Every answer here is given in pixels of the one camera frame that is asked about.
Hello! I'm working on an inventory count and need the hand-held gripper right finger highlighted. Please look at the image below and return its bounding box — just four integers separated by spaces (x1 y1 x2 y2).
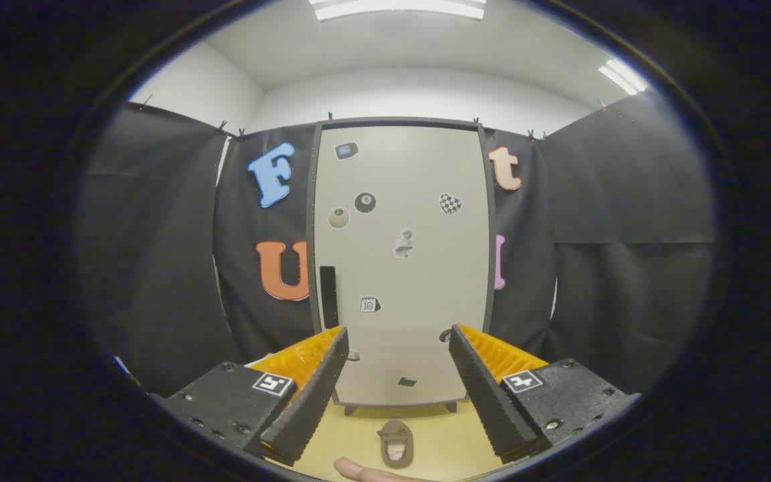
448 323 642 464

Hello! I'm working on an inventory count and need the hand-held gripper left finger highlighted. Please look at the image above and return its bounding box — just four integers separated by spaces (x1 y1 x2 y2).
151 325 351 468

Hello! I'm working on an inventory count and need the brown fuzzy shoe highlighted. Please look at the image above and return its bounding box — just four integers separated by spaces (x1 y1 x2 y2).
377 420 415 469

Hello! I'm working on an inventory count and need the black door handle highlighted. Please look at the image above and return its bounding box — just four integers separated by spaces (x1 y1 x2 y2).
319 266 339 330

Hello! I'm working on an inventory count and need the grey shoe cabinet door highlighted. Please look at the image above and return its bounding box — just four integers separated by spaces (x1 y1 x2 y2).
314 126 491 406

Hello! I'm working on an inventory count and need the grey shoe cabinet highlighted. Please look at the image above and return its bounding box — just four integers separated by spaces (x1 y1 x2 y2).
305 117 499 416

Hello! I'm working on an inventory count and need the black backdrop cloth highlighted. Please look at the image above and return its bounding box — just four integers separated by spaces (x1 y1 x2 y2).
74 94 717 402

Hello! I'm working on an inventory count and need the small ceiling light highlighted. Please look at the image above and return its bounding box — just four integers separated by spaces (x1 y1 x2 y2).
598 59 647 96

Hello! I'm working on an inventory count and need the long ceiling light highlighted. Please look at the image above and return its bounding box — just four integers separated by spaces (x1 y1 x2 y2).
310 0 487 22

